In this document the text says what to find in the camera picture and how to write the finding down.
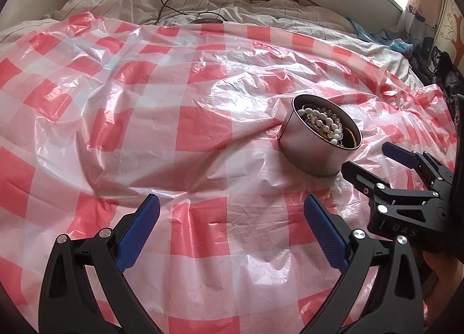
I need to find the black jacket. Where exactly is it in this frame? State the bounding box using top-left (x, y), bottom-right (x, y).
top-left (409, 49), bottom-right (464, 125)

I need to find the white bead bracelet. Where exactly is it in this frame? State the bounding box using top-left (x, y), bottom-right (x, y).
top-left (297, 107), bottom-right (345, 145)

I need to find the blue plastic bag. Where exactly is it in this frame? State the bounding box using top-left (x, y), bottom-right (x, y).
top-left (346, 17), bottom-right (367, 39)
top-left (383, 38), bottom-right (414, 54)

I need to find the cream wardrobe with tree decoration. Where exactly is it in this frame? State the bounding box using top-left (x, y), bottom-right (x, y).
top-left (433, 0), bottom-right (464, 59)

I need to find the round silver tin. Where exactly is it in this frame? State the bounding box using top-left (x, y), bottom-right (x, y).
top-left (278, 94), bottom-right (362, 177)

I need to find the blue cartoon print curtain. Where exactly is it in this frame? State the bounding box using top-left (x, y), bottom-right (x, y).
top-left (398, 0), bottom-right (447, 50)

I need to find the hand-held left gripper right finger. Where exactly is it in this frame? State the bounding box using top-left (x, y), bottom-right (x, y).
top-left (301, 194), bottom-right (426, 334)

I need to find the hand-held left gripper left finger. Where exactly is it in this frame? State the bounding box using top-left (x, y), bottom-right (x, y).
top-left (38, 194), bottom-right (161, 334)

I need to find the person's right hand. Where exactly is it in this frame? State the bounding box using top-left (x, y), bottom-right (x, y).
top-left (422, 250), bottom-right (451, 321)

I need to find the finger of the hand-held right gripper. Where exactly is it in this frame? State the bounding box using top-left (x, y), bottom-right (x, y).
top-left (341, 161), bottom-right (436, 216)
top-left (382, 141), bottom-right (454, 197)

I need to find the red white checkered plastic sheet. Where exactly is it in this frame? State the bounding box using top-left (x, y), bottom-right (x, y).
top-left (0, 13), bottom-right (457, 334)

